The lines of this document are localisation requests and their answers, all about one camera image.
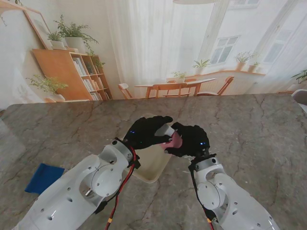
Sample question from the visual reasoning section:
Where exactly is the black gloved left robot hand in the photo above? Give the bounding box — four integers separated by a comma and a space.
123, 115, 174, 151

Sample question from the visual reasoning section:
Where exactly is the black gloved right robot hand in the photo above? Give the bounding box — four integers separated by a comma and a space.
164, 122, 211, 158

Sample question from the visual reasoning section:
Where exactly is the pink square jar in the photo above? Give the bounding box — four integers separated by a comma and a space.
160, 131, 183, 150

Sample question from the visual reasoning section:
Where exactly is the white square jar cap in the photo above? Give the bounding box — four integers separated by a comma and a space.
155, 123, 175, 138

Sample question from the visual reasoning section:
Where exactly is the cream baking tray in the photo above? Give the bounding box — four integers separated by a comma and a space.
119, 112, 173, 184

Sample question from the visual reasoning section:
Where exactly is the blue plastic scraper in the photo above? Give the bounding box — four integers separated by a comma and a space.
24, 163, 65, 195

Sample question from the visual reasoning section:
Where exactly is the printed room scene backdrop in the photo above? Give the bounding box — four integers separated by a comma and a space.
0, 0, 307, 106

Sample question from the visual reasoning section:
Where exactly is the red and black right arm cable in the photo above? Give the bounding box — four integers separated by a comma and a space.
189, 167, 216, 230

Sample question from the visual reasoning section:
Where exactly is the red and black arm cable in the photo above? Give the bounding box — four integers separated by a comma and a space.
189, 167, 216, 230
94, 146, 141, 230

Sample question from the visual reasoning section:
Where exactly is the red and black left arm cable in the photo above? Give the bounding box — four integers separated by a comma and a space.
94, 146, 141, 230

